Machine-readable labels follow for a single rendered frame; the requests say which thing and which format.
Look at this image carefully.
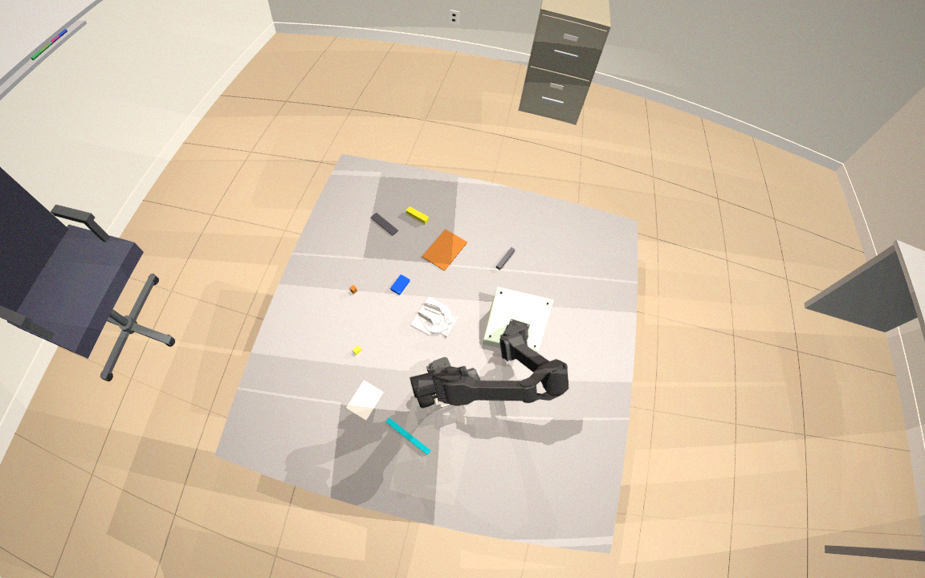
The yellow rectangular block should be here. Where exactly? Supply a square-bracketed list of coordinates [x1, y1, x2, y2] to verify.
[406, 206, 429, 224]

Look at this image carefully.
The blue rectangular block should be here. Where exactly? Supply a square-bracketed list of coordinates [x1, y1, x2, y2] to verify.
[390, 275, 410, 295]

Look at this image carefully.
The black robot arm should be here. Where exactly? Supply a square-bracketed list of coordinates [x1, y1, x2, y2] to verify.
[410, 319, 569, 405]

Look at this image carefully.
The orange flat plate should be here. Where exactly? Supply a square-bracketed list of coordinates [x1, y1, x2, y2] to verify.
[422, 230, 467, 271]

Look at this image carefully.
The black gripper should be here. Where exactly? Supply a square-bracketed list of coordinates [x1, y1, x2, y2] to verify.
[417, 368, 481, 409]

